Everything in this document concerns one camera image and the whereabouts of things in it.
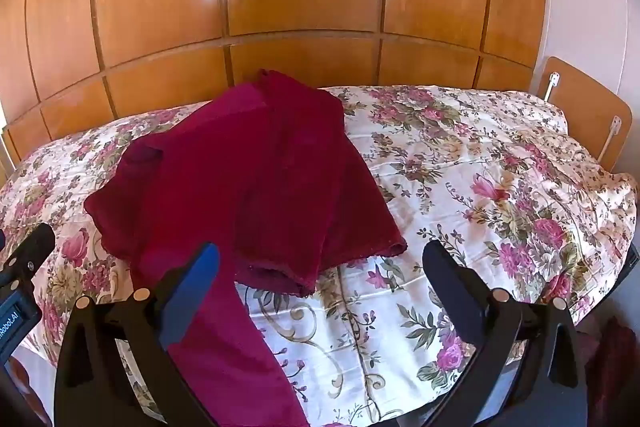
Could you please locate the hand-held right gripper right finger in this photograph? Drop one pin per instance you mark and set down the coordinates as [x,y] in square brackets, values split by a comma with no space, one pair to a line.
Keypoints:
[450,292]

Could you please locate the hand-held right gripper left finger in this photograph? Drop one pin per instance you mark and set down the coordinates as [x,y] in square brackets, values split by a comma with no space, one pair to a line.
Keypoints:
[192,292]

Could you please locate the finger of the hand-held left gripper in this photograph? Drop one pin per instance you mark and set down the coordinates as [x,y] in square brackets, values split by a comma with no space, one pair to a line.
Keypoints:
[30,252]

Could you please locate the maroon knit garment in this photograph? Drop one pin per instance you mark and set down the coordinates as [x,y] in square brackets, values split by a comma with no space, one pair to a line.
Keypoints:
[240,167]

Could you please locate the floral bedspread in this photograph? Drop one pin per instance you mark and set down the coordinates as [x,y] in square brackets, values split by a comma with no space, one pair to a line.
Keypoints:
[475,187]

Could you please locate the dark red fabric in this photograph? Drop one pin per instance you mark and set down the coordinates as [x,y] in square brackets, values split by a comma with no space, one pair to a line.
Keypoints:
[617,357]

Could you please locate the wooden headboard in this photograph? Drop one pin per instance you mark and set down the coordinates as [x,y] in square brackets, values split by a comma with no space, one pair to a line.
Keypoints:
[585,107]

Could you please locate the dark bed frame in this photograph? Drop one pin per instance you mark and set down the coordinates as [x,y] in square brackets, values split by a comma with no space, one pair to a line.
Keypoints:
[632,267]

